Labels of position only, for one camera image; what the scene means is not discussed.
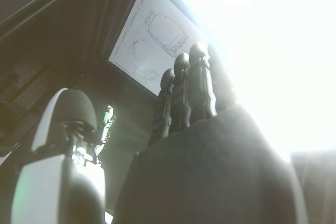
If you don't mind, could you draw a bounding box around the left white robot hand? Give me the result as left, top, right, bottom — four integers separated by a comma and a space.
10, 41, 308, 224

